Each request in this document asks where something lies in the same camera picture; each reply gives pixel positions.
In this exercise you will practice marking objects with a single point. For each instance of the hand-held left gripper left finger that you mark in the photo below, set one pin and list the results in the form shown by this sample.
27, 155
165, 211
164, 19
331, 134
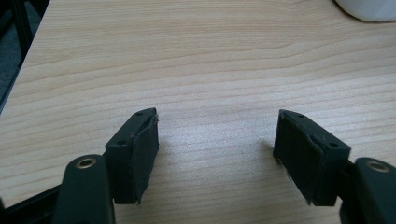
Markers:
134, 155

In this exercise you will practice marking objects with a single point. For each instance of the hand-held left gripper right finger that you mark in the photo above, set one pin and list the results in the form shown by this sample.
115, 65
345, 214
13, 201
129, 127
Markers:
308, 158

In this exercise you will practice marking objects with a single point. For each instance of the white round container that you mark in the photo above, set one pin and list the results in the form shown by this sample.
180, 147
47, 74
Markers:
369, 9

